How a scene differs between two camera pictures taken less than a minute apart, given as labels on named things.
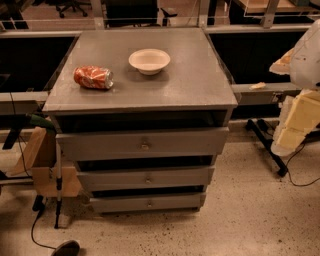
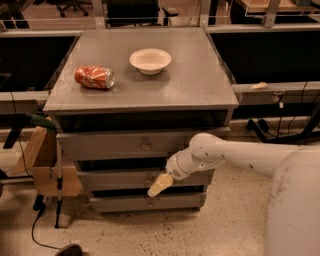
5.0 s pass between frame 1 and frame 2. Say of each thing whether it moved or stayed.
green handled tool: stayed
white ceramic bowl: stayed
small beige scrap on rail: stayed
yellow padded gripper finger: moved
